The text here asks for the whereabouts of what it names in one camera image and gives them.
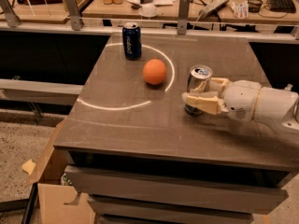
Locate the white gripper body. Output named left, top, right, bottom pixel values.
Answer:
left=223, top=80, right=262, bottom=122

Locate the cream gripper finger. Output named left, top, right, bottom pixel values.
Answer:
left=199, top=77, right=231, bottom=94
left=182, top=91, right=228, bottom=115

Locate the silver redbull can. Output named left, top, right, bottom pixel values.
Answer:
left=184, top=64, right=214, bottom=117

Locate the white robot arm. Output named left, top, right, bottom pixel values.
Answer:
left=182, top=77, right=299, bottom=134

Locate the blue pepsi can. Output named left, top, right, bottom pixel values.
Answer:
left=122, top=22, right=142, bottom=60

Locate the orange fruit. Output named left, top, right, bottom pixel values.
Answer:
left=143, top=59, right=167, bottom=85

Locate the white power strip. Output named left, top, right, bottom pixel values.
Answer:
left=199, top=0, right=230, bottom=18

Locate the white striped box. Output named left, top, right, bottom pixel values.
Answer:
left=231, top=1, right=249, bottom=19

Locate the black mesh cup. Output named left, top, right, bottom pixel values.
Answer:
left=248, top=0, right=263, bottom=13

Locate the grey drawer cabinet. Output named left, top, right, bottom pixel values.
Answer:
left=54, top=35, right=299, bottom=224

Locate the white bowl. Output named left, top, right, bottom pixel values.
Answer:
left=138, top=4, right=161, bottom=18

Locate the black keyboard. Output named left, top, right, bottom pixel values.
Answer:
left=267, top=0, right=296, bottom=13

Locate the cardboard box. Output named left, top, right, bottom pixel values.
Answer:
left=24, top=120, right=95, bottom=224

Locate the metal bracket right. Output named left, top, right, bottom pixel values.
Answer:
left=177, top=0, right=190, bottom=35

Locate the metal bracket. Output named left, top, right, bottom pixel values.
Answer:
left=0, top=0, right=21, bottom=28
left=65, top=0, right=82, bottom=31
left=177, top=0, right=190, bottom=35

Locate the metal bracket middle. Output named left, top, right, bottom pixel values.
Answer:
left=65, top=0, right=82, bottom=31

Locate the metal bracket left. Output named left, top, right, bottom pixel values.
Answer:
left=0, top=0, right=21, bottom=28

